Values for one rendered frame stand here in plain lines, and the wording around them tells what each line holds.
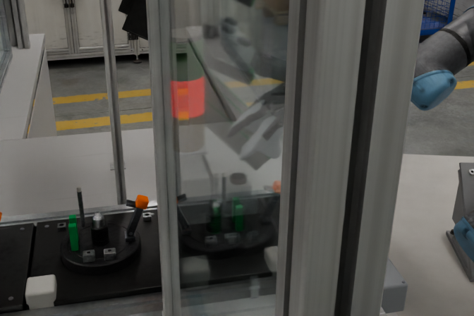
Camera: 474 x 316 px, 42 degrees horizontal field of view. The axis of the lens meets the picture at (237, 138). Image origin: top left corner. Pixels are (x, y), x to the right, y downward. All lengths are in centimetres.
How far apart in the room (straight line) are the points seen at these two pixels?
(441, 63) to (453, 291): 47
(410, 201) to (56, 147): 96
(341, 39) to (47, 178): 148
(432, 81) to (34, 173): 105
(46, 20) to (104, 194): 358
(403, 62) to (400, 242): 121
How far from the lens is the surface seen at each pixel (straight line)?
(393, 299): 111
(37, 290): 104
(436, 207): 153
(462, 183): 133
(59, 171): 165
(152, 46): 76
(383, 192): 19
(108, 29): 117
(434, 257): 135
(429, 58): 102
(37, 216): 128
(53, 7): 499
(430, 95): 100
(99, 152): 173
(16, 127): 194
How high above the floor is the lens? 163
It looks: 26 degrees down
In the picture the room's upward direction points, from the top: 1 degrees clockwise
